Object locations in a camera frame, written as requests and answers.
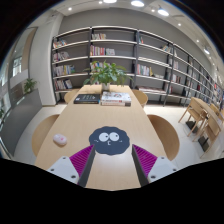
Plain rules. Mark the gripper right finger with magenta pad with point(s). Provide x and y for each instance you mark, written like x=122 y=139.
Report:
x=149 y=167

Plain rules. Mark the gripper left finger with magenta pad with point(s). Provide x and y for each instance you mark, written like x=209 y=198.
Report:
x=75 y=168

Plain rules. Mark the white pink computer mouse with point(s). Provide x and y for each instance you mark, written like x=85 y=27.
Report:
x=60 y=139

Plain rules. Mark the dark cartoon face mouse pad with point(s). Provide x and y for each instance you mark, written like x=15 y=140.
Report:
x=109 y=140

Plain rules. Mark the wooden chair near right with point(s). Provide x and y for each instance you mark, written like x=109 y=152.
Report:
x=167 y=134

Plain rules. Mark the wooden chair near left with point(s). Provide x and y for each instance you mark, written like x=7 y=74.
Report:
x=41 y=132

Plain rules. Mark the black book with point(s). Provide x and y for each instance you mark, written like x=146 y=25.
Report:
x=87 y=99

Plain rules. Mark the wooden chair far right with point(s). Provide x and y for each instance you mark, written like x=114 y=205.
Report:
x=141 y=97

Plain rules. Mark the wooden chair far left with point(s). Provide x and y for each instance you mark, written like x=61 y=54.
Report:
x=69 y=95

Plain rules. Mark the stack of white red books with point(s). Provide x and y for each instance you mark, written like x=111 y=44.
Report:
x=115 y=99

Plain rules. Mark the grey low partition left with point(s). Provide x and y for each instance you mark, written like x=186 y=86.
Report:
x=18 y=119

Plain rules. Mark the wooden side table right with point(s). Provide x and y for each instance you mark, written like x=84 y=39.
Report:
x=200 y=111

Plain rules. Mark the small potted plant left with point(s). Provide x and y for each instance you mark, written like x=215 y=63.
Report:
x=29 y=85

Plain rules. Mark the green potted plant white pot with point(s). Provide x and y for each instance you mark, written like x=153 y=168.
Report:
x=105 y=74

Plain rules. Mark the large grey wall bookshelf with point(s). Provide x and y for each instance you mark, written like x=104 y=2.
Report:
x=166 y=72

